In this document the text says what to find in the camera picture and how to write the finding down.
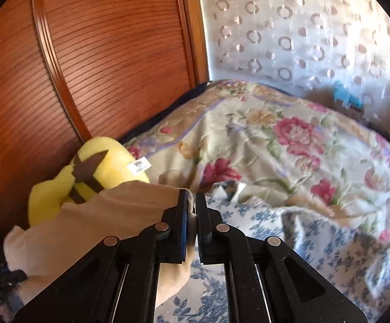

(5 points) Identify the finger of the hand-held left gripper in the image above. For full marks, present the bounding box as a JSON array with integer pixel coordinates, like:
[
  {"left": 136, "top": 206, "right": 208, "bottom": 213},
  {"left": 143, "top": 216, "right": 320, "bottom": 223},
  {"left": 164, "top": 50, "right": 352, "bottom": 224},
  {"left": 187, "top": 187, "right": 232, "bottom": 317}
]
[{"left": 6, "top": 269, "right": 28, "bottom": 285}]

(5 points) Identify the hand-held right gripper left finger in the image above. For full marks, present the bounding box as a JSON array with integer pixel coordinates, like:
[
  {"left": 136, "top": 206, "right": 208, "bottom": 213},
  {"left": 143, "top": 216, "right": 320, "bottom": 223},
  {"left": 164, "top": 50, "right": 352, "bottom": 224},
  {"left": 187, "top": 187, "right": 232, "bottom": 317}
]
[{"left": 11, "top": 188, "right": 190, "bottom": 323}]

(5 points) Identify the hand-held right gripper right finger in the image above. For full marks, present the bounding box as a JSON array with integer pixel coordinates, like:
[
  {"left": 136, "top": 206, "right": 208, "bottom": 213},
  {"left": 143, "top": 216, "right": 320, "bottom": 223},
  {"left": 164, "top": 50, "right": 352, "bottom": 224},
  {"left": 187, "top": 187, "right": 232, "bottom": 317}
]
[{"left": 195, "top": 192, "right": 368, "bottom": 323}]

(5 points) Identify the beige printed t-shirt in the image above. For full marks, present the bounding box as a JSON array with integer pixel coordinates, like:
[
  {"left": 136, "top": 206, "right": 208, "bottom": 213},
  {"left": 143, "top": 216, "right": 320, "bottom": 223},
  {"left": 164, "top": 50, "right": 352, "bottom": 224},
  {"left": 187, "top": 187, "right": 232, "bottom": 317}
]
[{"left": 4, "top": 181, "right": 197, "bottom": 307}]

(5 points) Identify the yellow plush toy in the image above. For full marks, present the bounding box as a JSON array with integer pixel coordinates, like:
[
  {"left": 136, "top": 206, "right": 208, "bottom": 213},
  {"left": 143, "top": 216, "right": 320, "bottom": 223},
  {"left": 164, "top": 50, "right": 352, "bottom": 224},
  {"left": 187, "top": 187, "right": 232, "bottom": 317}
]
[{"left": 28, "top": 136, "right": 150, "bottom": 226}]

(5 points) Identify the blue floral bed sheet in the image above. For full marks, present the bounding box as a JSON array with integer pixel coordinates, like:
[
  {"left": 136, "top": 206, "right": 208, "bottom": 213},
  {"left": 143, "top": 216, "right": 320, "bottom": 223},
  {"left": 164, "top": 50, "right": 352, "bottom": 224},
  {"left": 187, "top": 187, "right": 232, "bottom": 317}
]
[{"left": 156, "top": 182, "right": 390, "bottom": 323}]

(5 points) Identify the cream floral blanket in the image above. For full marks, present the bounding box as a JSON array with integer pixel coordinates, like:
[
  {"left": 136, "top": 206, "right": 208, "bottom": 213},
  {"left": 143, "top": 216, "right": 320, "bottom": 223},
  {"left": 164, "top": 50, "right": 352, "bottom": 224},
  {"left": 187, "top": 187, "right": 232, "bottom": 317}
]
[{"left": 121, "top": 79, "right": 390, "bottom": 243}]

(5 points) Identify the dark blue blanket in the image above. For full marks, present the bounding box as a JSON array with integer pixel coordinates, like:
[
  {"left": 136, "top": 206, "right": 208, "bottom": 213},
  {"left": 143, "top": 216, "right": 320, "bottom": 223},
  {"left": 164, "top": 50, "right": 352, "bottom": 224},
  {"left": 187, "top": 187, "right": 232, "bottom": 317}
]
[{"left": 119, "top": 81, "right": 213, "bottom": 142}]

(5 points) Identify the wooden wardrobe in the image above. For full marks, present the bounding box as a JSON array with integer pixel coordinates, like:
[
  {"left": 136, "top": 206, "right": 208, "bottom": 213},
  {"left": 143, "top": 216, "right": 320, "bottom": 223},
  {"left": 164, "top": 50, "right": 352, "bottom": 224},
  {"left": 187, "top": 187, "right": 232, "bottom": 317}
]
[{"left": 0, "top": 0, "right": 210, "bottom": 233}]

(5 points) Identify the blue toy on box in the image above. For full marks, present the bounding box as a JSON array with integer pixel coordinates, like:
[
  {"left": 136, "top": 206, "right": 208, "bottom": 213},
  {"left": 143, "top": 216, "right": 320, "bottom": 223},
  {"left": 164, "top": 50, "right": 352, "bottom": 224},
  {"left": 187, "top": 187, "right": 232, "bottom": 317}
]
[{"left": 331, "top": 81, "right": 365, "bottom": 115}]

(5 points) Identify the circle-patterned wall curtain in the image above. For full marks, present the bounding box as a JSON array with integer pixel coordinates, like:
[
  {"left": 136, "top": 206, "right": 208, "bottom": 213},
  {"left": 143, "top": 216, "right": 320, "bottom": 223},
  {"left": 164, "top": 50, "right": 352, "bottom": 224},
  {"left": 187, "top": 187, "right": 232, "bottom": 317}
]
[{"left": 203, "top": 0, "right": 390, "bottom": 135}]

